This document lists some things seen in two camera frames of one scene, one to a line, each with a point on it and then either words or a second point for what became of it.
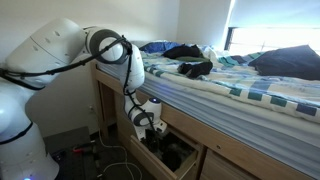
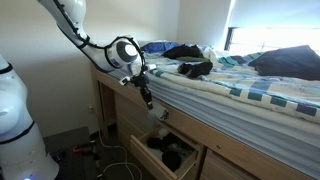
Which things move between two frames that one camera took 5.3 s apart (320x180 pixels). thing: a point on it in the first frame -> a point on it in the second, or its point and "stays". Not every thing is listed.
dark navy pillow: [299, 61] stays
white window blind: [275, 14] stays
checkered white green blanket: [233, 74] stays
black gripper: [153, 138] -> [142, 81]
